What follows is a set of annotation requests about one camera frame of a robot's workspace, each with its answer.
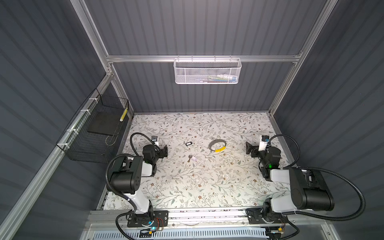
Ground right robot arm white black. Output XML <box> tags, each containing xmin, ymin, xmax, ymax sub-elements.
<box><xmin>246</xmin><ymin>140</ymin><xmax>335</xmax><ymax>224</ymax></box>

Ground aluminium frame crossbar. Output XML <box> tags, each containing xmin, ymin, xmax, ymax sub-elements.
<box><xmin>106</xmin><ymin>55</ymin><xmax>301</xmax><ymax>63</ymax></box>

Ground yellow marker in basket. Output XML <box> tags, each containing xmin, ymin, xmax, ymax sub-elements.
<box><xmin>120</xmin><ymin>108</ymin><xmax>128</xmax><ymax>122</ymax></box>

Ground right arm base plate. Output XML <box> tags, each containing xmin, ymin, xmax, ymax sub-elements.
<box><xmin>245</xmin><ymin>208</ymin><xmax>287</xmax><ymax>225</ymax></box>

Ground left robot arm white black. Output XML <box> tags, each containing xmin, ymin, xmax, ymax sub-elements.
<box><xmin>105</xmin><ymin>145</ymin><xmax>168</xmax><ymax>218</ymax></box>

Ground black wire basket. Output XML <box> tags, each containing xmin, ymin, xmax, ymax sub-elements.
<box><xmin>57</xmin><ymin>90</ymin><xmax>130</xmax><ymax>164</ymax></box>

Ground aluminium mounting rail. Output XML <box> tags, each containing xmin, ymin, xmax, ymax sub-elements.
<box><xmin>84</xmin><ymin>207</ymin><xmax>332</xmax><ymax>231</ymax></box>

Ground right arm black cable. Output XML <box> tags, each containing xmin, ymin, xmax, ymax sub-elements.
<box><xmin>268</xmin><ymin>133</ymin><xmax>367</xmax><ymax>222</ymax></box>

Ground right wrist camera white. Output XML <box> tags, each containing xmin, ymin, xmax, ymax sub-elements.
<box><xmin>259</xmin><ymin>135</ymin><xmax>270</xmax><ymax>152</ymax></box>

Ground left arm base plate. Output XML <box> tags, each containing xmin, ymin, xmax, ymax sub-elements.
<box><xmin>127</xmin><ymin>211</ymin><xmax>169</xmax><ymax>228</ymax></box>

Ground white wire mesh basket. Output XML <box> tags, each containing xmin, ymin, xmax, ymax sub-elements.
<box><xmin>173</xmin><ymin>60</ymin><xmax>242</xmax><ymax>85</ymax></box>

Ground black pad in basket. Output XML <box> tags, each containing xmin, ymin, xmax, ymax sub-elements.
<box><xmin>87</xmin><ymin>112</ymin><xmax>121</xmax><ymax>136</ymax></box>

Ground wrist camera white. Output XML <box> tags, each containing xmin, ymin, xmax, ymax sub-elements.
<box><xmin>151</xmin><ymin>136</ymin><xmax>159</xmax><ymax>144</ymax></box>
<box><xmin>259</xmin><ymin>135</ymin><xmax>270</xmax><ymax>152</ymax></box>

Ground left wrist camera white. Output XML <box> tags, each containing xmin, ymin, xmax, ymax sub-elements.
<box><xmin>151</xmin><ymin>136</ymin><xmax>159</xmax><ymax>144</ymax></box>

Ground items inside white basket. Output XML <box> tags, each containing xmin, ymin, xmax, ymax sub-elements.
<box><xmin>197</xmin><ymin>75</ymin><xmax>238</xmax><ymax>84</ymax></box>

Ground white slotted cable duct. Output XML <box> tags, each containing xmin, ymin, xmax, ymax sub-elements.
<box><xmin>89</xmin><ymin>228</ymin><xmax>271</xmax><ymax>240</ymax></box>

